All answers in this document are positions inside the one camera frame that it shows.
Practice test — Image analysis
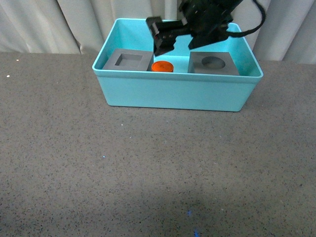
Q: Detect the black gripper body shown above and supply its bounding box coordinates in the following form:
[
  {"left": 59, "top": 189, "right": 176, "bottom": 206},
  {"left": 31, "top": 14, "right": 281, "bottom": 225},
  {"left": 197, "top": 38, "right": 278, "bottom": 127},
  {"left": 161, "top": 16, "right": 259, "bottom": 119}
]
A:
[{"left": 178, "top": 0, "right": 241, "bottom": 37}]

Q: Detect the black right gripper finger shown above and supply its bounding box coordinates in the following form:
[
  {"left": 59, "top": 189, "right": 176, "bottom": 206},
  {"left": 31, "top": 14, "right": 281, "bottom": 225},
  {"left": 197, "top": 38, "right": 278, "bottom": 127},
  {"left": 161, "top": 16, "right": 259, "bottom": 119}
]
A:
[{"left": 146, "top": 16, "right": 191, "bottom": 56}]

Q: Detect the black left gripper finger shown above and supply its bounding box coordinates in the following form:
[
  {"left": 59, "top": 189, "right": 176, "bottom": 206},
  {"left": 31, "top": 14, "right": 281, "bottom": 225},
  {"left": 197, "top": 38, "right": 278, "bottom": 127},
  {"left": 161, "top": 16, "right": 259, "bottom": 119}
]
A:
[{"left": 188, "top": 32, "right": 228, "bottom": 49}]

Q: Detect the gray block with round hole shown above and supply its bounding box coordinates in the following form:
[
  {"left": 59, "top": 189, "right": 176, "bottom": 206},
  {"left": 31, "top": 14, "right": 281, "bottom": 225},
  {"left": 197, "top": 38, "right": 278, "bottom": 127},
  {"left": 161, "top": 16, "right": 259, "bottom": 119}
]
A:
[{"left": 188, "top": 52, "right": 239, "bottom": 76}]

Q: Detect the orange cylinder part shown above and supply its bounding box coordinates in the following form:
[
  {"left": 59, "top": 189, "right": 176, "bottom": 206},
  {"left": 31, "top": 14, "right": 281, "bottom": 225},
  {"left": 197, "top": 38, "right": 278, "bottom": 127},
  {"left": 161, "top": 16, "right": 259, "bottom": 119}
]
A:
[{"left": 151, "top": 60, "right": 174, "bottom": 73}]

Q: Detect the gray block with square hole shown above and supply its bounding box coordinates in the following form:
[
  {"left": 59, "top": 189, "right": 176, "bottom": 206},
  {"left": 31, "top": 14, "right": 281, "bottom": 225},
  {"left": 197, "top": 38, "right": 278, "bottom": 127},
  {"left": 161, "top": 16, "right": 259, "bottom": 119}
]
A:
[{"left": 103, "top": 48, "right": 154, "bottom": 71}]

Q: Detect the light blue plastic box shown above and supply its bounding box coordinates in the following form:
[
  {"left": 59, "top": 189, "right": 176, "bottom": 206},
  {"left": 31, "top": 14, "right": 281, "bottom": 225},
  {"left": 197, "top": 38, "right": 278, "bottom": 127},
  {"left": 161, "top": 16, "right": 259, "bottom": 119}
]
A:
[{"left": 92, "top": 18, "right": 263, "bottom": 112}]

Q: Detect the white pleated curtain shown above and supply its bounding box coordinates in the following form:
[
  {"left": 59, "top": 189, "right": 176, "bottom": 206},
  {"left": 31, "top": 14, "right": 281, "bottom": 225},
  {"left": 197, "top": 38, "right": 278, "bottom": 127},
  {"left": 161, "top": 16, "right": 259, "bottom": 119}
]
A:
[{"left": 0, "top": 0, "right": 316, "bottom": 64}]

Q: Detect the black cable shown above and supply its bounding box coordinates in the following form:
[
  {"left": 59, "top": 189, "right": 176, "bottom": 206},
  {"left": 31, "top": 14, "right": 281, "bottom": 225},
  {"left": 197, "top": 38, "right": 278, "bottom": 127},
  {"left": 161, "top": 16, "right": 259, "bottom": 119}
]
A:
[{"left": 226, "top": 0, "right": 267, "bottom": 38}]

